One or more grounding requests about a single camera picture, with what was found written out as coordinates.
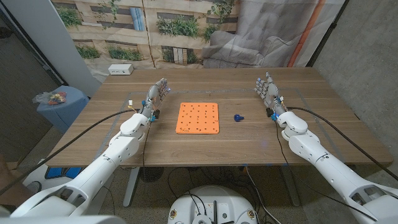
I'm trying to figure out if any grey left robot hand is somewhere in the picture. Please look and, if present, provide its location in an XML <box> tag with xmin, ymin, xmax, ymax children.
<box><xmin>139</xmin><ymin>77</ymin><xmax>171</xmax><ymax>123</ymax></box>

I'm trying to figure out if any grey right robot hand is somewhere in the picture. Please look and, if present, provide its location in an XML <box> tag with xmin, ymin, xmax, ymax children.
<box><xmin>254</xmin><ymin>72</ymin><xmax>289</xmax><ymax>121</ymax></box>

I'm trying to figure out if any orange peg board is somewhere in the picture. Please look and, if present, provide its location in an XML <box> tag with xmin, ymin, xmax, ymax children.
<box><xmin>175</xmin><ymin>102</ymin><xmax>220</xmax><ymax>135</ymax></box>

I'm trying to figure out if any white power strip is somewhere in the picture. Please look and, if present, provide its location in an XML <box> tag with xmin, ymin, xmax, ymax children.
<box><xmin>108</xmin><ymin>63</ymin><xmax>134</xmax><ymax>76</ymax></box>

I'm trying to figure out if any printed fabric backdrop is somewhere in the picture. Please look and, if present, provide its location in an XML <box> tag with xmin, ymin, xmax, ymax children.
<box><xmin>51</xmin><ymin>0</ymin><xmax>346</xmax><ymax>83</ymax></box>

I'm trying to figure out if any black round floor base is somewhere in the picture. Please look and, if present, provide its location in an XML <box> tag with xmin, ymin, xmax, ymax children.
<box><xmin>139</xmin><ymin>167</ymin><xmax>165</xmax><ymax>183</ymax></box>

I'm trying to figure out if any black backdrop stand pole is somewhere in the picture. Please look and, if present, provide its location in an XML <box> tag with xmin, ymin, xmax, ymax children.
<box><xmin>306</xmin><ymin>0</ymin><xmax>351</xmax><ymax>68</ymax></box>

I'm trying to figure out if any blue round stool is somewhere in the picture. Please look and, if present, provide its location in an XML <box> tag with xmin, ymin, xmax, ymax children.
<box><xmin>36</xmin><ymin>85</ymin><xmax>90</xmax><ymax>134</ymax></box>

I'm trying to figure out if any white table leg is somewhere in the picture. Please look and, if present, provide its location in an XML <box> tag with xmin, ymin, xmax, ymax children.
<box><xmin>279</xmin><ymin>166</ymin><xmax>301</xmax><ymax>208</ymax></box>
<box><xmin>123</xmin><ymin>167</ymin><xmax>141</xmax><ymax>208</ymax></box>

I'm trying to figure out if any clear bag of colourful toys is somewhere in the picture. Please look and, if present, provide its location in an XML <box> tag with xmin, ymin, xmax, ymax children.
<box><xmin>32</xmin><ymin>91</ymin><xmax>68</xmax><ymax>106</ymax></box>

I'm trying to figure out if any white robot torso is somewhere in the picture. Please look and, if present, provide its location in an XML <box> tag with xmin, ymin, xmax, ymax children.
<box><xmin>167</xmin><ymin>185</ymin><xmax>258</xmax><ymax>224</ymax></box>

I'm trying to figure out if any white robot head rim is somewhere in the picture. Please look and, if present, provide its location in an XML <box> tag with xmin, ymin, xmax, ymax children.
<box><xmin>0</xmin><ymin>215</ymin><xmax>127</xmax><ymax>224</ymax></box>

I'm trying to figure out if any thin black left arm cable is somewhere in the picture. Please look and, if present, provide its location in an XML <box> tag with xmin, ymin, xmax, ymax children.
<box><xmin>142</xmin><ymin>123</ymin><xmax>152</xmax><ymax>175</ymax></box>

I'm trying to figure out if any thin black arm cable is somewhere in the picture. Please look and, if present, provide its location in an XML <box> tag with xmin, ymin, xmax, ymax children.
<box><xmin>275</xmin><ymin>121</ymin><xmax>379</xmax><ymax>222</ymax></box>
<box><xmin>142</xmin><ymin>123</ymin><xmax>152</xmax><ymax>175</ymax></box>

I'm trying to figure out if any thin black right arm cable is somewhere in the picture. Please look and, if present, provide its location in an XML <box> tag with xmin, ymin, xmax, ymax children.
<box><xmin>275</xmin><ymin>121</ymin><xmax>379</xmax><ymax>222</ymax></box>

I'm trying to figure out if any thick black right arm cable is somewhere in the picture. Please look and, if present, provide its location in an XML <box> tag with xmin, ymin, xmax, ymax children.
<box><xmin>287</xmin><ymin>106</ymin><xmax>398</xmax><ymax>181</ymax></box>

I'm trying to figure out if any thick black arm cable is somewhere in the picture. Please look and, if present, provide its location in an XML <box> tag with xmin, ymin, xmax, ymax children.
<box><xmin>287</xmin><ymin>106</ymin><xmax>398</xmax><ymax>181</ymax></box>
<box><xmin>0</xmin><ymin>108</ymin><xmax>139</xmax><ymax>196</ymax></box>

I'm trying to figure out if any white floor cable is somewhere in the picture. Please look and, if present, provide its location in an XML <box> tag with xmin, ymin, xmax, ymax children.
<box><xmin>245</xmin><ymin>167</ymin><xmax>274</xmax><ymax>224</ymax></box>

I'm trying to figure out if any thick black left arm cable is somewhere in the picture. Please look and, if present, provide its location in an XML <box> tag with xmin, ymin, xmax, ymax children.
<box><xmin>0</xmin><ymin>108</ymin><xmax>139</xmax><ymax>196</ymax></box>

